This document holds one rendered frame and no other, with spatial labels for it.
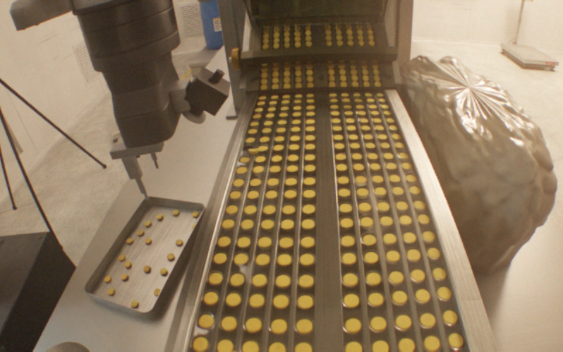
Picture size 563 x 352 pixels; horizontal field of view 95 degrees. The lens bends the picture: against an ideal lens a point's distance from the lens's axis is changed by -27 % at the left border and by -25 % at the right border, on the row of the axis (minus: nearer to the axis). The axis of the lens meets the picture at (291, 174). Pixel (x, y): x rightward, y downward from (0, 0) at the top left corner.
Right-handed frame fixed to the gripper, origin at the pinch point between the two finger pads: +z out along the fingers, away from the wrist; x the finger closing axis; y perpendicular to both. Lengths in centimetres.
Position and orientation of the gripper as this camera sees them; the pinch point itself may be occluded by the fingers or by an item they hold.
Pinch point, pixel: (152, 182)
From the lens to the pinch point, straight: 34.7
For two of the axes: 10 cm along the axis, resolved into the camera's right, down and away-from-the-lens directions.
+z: 0.8, 7.8, 6.2
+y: 9.9, -1.3, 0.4
